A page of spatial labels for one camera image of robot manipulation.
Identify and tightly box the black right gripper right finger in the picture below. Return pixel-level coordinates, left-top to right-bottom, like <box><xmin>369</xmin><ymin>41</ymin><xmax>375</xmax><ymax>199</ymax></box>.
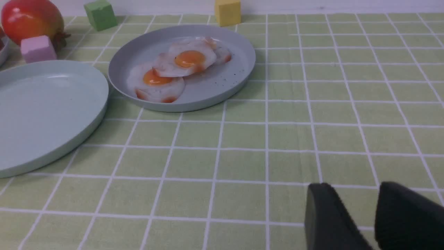
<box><xmin>374</xmin><ymin>182</ymin><xmax>444</xmax><ymax>250</ymax></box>

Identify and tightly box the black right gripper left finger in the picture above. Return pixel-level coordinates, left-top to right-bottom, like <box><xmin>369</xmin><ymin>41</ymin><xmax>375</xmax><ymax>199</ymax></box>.
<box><xmin>304</xmin><ymin>183</ymin><xmax>373</xmax><ymax>250</ymax></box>

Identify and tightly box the fried egg top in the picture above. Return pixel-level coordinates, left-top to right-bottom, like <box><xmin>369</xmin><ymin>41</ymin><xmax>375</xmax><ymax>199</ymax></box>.
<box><xmin>153</xmin><ymin>41</ymin><xmax>217</xmax><ymax>77</ymax></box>

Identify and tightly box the fried egg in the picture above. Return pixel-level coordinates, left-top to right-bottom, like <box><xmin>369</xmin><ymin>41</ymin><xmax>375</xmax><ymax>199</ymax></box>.
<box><xmin>204</xmin><ymin>36</ymin><xmax>232</xmax><ymax>65</ymax></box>
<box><xmin>127</xmin><ymin>62</ymin><xmax>185</xmax><ymax>103</ymax></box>
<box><xmin>153</xmin><ymin>41</ymin><xmax>217</xmax><ymax>77</ymax></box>

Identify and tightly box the green checkered tablecloth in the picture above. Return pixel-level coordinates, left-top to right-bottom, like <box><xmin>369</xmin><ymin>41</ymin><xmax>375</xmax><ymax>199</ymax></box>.
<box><xmin>1</xmin><ymin>13</ymin><xmax>444</xmax><ymax>250</ymax></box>

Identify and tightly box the grey egg plate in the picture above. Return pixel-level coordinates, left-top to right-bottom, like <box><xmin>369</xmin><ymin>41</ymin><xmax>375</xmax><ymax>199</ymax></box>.
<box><xmin>108</xmin><ymin>24</ymin><xmax>256</xmax><ymax>113</ymax></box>

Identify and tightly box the fried egg back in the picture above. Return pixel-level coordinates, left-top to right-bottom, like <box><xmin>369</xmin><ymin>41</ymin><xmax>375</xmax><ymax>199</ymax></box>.
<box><xmin>204</xmin><ymin>36</ymin><xmax>232</xmax><ymax>65</ymax></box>

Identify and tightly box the fried egg front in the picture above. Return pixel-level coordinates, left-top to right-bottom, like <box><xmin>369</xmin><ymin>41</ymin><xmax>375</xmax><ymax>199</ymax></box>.
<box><xmin>127</xmin><ymin>62</ymin><xmax>185</xmax><ymax>103</ymax></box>

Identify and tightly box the yellow cube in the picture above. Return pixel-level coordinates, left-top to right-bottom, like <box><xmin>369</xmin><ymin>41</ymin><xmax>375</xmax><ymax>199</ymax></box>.
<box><xmin>214</xmin><ymin>0</ymin><xmax>242</xmax><ymax>27</ymax></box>

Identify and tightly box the light green centre plate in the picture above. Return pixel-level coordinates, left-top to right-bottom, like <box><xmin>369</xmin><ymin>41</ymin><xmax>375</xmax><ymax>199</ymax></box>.
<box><xmin>0</xmin><ymin>60</ymin><xmax>109</xmax><ymax>178</ymax></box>

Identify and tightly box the green cube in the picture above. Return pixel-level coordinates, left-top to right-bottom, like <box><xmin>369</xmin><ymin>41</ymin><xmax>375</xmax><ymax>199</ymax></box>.
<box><xmin>84</xmin><ymin>0</ymin><xmax>118</xmax><ymax>32</ymax></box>

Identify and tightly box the pink cube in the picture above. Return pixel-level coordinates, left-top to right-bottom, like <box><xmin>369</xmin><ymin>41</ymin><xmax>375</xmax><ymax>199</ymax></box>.
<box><xmin>20</xmin><ymin>35</ymin><xmax>57</xmax><ymax>64</ymax></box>

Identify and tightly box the red mango fruit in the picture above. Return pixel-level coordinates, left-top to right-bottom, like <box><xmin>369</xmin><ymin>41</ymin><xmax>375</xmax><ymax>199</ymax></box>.
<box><xmin>1</xmin><ymin>0</ymin><xmax>71</xmax><ymax>51</ymax></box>

